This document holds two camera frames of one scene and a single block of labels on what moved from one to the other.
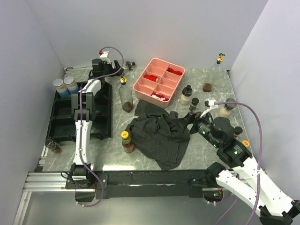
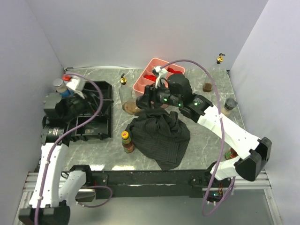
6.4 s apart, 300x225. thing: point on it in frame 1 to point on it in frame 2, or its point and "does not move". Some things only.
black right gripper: (190, 118) to (150, 95)
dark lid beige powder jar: (225, 111) does not move
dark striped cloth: (160, 135) does not move
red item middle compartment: (152, 77) does not move
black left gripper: (114, 70) to (89, 107)
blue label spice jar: (61, 88) does not move
